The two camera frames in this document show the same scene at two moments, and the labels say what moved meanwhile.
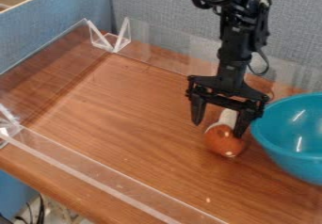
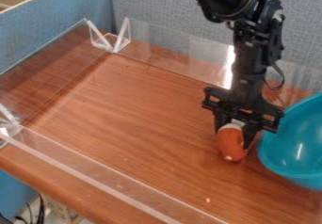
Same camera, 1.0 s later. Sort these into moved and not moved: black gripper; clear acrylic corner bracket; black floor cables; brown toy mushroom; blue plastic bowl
Moved: brown toy mushroom; black gripper; blue plastic bowl
Not moved: black floor cables; clear acrylic corner bracket
